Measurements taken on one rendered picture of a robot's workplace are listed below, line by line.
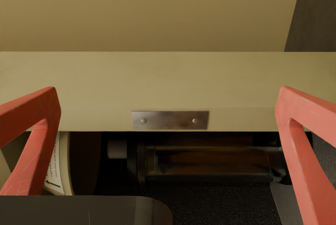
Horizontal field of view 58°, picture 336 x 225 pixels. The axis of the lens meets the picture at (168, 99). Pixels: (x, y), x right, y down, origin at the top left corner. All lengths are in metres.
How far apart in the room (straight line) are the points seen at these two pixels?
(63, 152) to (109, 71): 0.11
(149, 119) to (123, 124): 0.03
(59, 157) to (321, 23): 0.46
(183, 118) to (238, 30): 0.47
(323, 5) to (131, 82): 0.39
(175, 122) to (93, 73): 0.11
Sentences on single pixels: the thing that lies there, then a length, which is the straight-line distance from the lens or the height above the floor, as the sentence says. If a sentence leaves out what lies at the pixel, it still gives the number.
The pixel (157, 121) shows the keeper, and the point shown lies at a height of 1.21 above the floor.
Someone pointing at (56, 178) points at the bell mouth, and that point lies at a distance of 0.40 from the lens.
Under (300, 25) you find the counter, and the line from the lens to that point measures 0.67.
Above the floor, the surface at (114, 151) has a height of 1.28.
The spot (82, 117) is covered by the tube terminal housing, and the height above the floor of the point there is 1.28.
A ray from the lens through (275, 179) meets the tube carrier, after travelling 0.44.
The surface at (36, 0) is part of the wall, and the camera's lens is 0.74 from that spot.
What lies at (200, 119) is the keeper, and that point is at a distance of 0.28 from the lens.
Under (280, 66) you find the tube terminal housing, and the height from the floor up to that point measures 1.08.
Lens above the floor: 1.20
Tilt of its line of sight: level
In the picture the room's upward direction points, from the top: 90 degrees counter-clockwise
